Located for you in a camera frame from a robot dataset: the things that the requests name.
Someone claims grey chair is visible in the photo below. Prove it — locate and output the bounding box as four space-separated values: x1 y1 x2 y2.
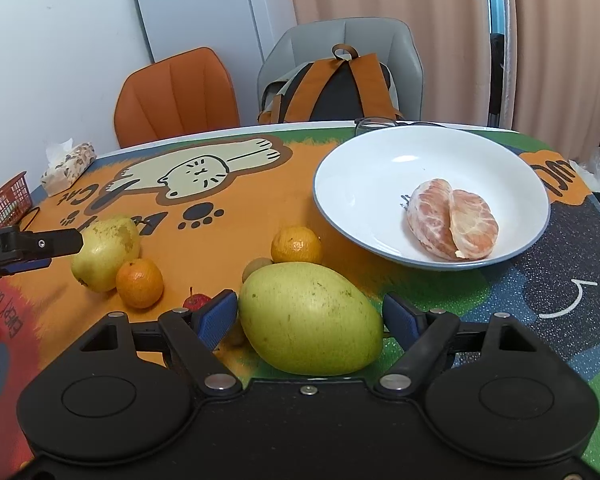
257 17 426 123

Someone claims orange chair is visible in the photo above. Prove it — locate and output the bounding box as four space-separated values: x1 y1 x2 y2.
115 47 241 148

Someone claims peeled orange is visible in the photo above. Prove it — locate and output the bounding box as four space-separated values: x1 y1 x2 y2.
406 178 499 261

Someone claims small red fruit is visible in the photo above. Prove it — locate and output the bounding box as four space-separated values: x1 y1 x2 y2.
182 287 213 311

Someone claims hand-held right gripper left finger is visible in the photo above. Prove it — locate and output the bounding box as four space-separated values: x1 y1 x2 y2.
77 289 243 397

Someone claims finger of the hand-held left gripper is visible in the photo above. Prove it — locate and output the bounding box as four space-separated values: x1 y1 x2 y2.
20 228 84 268

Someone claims orange and black backpack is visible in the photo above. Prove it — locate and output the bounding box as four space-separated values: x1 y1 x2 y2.
259 45 405 123

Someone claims white board panel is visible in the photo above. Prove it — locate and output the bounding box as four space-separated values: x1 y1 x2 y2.
130 0 301 63

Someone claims mandarin orange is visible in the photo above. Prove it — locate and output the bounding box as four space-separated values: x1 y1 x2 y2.
116 258 164 309
271 226 323 266

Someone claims white bowl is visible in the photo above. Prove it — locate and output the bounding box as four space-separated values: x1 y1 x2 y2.
313 125 551 270

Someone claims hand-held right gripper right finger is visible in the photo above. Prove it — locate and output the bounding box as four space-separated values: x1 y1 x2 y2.
375 292 534 396

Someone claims cat printed table mat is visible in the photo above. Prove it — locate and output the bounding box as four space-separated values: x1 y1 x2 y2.
0 122 600 480

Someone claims clear plastic bag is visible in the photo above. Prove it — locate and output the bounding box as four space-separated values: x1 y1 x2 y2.
572 147 600 193

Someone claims patterned tissue pack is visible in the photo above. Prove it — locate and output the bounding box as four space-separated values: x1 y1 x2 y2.
41 137 97 197

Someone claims red plastic basket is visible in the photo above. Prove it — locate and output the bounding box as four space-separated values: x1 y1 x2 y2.
0 171 32 231

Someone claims yellow-green pear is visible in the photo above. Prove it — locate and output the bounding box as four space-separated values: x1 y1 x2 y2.
238 262 384 376
71 215 142 293

